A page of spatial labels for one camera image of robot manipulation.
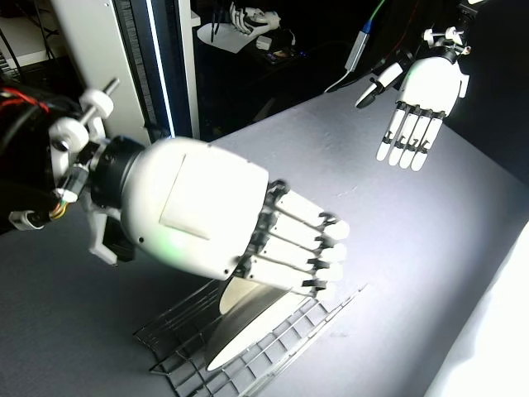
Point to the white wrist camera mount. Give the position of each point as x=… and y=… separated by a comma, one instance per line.
x=68, y=132
x=450, y=35

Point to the white round base plate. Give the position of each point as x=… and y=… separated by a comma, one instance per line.
x=223, y=39

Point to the white robot lift column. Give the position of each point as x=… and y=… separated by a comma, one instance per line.
x=99, y=62

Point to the white power adapter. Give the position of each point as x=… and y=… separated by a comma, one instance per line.
x=264, y=43

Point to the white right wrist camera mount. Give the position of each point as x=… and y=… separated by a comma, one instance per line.
x=68, y=132

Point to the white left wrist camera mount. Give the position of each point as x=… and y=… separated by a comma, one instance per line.
x=450, y=35

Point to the spare white robot hand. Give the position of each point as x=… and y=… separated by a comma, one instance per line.
x=260, y=20

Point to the black box with blue light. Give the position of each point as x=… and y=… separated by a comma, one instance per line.
x=289, y=55

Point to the grey adapter with blue plug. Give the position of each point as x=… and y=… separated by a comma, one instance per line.
x=356, y=51

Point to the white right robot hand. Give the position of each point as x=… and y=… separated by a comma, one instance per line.
x=198, y=207

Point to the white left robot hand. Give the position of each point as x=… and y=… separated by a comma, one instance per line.
x=434, y=82

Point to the white cloth backdrop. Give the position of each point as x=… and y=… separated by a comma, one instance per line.
x=496, y=331

